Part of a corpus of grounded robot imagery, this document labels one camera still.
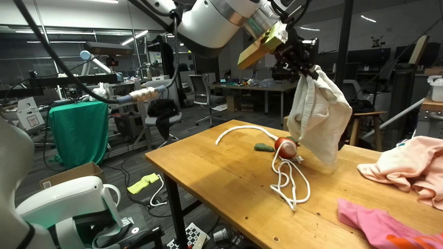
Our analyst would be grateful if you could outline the yellow green power strip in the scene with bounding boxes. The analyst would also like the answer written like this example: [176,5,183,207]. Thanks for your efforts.
[127,173,159,194]

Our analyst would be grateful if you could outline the peach shirt with teal print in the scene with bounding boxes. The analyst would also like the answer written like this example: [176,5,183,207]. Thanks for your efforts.
[357,136,443,211]

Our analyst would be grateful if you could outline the wooden stool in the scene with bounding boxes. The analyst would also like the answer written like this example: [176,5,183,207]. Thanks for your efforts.
[349,111,385,151]

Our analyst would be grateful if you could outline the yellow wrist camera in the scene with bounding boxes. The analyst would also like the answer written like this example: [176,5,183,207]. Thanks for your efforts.
[237,21,288,70]

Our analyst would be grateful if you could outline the green cloth covered table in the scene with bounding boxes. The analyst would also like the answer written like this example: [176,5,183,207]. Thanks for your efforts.
[48,102,108,169]

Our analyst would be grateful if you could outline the white plastic bin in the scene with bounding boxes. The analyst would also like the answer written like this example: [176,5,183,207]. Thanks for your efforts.
[428,75,443,103]

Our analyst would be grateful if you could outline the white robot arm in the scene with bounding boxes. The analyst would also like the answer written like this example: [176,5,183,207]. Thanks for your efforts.
[129,0,318,79]

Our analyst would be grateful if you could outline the red apple toy green leaves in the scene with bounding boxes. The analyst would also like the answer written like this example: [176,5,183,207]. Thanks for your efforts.
[253,138,297,160]

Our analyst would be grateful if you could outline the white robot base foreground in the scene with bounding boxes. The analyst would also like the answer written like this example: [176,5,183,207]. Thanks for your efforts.
[0,120,162,249]

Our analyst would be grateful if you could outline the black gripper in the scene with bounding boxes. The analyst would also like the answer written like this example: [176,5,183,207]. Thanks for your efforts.
[273,38,318,79]

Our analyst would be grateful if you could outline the black vertical pole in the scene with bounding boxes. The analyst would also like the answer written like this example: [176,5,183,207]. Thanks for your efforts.
[335,0,354,89]

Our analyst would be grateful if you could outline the thick white braided rope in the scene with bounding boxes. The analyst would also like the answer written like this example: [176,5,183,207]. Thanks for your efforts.
[214,125,279,147]

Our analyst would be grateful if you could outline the thin white cord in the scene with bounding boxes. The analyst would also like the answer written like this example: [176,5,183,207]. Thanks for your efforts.
[268,138,313,214]

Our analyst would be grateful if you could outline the white cloth bag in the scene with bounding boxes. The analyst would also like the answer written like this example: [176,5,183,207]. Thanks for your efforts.
[286,66,353,173]

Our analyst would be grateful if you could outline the pink shirt with orange print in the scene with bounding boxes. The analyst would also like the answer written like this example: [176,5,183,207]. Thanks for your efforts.
[336,200,443,249]

